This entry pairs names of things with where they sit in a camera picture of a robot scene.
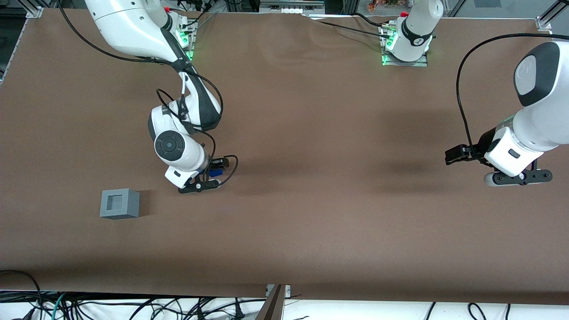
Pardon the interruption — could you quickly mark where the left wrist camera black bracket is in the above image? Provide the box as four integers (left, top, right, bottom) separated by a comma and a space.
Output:
484, 168, 553, 188

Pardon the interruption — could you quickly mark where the gray cube base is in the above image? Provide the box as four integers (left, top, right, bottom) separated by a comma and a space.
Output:
100, 188, 140, 220

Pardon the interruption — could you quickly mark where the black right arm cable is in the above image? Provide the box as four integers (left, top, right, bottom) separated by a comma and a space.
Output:
56, 0, 239, 187

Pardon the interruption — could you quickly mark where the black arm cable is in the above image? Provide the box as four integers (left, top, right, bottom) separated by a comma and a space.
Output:
56, 0, 239, 187
456, 33, 554, 157

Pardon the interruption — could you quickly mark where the brown table cover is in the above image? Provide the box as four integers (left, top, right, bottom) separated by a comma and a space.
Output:
0, 8, 569, 305

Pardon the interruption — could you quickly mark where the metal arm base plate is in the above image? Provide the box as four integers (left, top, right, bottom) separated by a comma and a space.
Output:
379, 24, 429, 68
177, 18, 197, 61

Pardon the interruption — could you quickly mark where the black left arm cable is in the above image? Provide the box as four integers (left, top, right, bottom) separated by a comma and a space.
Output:
456, 33, 554, 157

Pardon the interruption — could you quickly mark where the teal floor cable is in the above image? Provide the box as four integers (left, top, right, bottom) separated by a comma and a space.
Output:
44, 292, 68, 320

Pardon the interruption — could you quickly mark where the aluminium profile post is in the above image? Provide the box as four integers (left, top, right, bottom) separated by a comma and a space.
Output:
255, 284, 286, 320

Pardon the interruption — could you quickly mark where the black base power cable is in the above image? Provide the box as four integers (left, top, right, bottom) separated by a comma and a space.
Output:
302, 12, 394, 40

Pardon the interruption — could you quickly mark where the black looped floor cable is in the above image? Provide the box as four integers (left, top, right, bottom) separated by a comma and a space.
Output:
0, 269, 44, 320

